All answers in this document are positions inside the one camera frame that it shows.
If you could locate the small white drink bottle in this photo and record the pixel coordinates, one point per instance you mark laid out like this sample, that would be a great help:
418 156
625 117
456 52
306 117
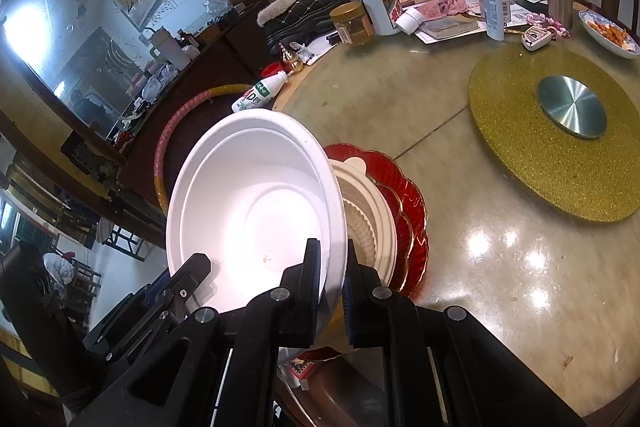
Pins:
255 94

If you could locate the white bowl with stepped rim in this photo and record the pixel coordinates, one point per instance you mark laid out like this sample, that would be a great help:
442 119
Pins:
250 207

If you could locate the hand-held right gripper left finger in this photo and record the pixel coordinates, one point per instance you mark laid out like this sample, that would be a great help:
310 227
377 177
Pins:
300 302

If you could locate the small gold perfume bottle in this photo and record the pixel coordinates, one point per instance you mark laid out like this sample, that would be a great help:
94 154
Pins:
292 59

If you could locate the amber jar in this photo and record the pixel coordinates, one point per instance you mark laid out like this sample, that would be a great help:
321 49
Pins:
352 27

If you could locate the dark wooden sideboard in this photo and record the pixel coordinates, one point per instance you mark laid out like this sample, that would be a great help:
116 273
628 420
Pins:
210 72

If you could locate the red glass plate with sticker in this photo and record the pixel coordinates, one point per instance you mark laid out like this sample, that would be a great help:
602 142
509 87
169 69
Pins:
385 172

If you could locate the small white cup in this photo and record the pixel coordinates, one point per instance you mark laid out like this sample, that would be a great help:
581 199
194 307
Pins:
409 21

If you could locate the plain red glass plate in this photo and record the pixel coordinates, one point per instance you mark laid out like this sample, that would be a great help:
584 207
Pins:
421 227

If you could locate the red printed small box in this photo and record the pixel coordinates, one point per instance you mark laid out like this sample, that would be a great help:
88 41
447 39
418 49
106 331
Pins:
300 369

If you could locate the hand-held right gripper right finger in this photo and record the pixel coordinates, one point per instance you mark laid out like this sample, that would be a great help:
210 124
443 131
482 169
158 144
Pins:
362 307

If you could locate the gold glitter turntable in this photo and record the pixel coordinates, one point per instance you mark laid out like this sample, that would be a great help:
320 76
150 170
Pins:
500 147

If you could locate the pink and yellow hoop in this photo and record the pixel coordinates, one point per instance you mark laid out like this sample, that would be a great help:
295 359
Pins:
165 142

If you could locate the orange fried food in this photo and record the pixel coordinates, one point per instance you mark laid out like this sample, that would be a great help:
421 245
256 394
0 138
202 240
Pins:
612 32

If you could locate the paper booklets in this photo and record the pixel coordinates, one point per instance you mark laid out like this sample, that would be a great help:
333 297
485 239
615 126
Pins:
450 29

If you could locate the beige ribbed bowl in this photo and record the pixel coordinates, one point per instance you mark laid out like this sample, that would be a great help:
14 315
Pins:
357 219
389 232

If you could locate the pink cloth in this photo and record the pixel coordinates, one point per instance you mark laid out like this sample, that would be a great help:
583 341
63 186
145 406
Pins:
445 6

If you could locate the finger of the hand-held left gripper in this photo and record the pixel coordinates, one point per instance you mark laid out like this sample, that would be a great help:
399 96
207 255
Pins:
145 312
190 277

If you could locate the blue and white plate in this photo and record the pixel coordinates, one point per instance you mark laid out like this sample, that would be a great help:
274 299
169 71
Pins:
600 41

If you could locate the white key fob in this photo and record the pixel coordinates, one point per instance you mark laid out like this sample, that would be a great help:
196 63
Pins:
535 39

